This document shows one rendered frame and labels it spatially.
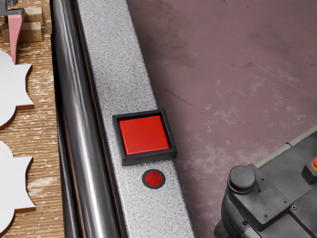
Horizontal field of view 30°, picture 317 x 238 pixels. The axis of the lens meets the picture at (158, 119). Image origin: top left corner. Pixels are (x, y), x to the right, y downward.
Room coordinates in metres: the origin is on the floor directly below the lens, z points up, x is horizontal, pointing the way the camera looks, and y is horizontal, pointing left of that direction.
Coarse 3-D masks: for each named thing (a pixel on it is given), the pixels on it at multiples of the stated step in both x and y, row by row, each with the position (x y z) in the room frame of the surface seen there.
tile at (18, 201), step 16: (0, 144) 0.43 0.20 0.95; (0, 160) 0.41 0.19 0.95; (16, 160) 0.41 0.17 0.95; (32, 160) 0.42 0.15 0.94; (0, 176) 0.39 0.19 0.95; (16, 176) 0.39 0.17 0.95; (0, 192) 0.37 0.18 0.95; (16, 192) 0.37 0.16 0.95; (0, 208) 0.34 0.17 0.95; (16, 208) 0.35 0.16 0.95; (32, 208) 0.35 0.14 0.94; (0, 224) 0.32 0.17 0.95
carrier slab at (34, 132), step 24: (0, 48) 0.62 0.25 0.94; (24, 48) 0.62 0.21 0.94; (48, 48) 0.63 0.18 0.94; (48, 72) 0.58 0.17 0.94; (48, 96) 0.53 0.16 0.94; (24, 120) 0.49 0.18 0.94; (48, 120) 0.49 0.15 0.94; (24, 144) 0.45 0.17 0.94; (48, 144) 0.45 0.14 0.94; (48, 168) 0.42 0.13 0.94; (48, 192) 0.38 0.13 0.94; (24, 216) 0.34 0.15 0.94; (48, 216) 0.35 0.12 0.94
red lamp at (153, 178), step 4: (152, 172) 0.44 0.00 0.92; (156, 172) 0.44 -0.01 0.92; (148, 176) 0.43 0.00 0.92; (152, 176) 0.43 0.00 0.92; (156, 176) 0.44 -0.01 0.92; (160, 176) 0.44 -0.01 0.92; (148, 180) 0.43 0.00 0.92; (152, 180) 0.43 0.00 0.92; (156, 180) 0.43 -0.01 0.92; (160, 180) 0.43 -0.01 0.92; (152, 184) 0.42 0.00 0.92; (156, 184) 0.42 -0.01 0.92
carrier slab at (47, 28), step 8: (24, 0) 0.73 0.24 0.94; (32, 0) 0.73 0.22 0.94; (40, 0) 0.73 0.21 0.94; (48, 0) 0.74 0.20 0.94; (8, 8) 0.71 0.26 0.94; (48, 8) 0.72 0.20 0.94; (0, 16) 0.69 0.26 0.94; (48, 16) 0.70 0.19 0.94; (0, 24) 0.67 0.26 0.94; (48, 24) 0.68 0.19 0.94; (0, 32) 0.66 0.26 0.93; (48, 32) 0.67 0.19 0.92
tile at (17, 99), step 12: (0, 60) 0.58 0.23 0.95; (0, 72) 0.56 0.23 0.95; (12, 72) 0.56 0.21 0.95; (24, 72) 0.56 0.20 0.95; (0, 84) 0.54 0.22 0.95; (12, 84) 0.54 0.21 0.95; (24, 84) 0.54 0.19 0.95; (0, 96) 0.51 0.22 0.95; (12, 96) 0.52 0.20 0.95; (24, 96) 0.52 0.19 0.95; (0, 108) 0.49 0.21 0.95; (12, 108) 0.50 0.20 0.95; (24, 108) 0.50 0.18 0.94; (0, 120) 0.47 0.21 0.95; (12, 120) 0.48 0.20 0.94
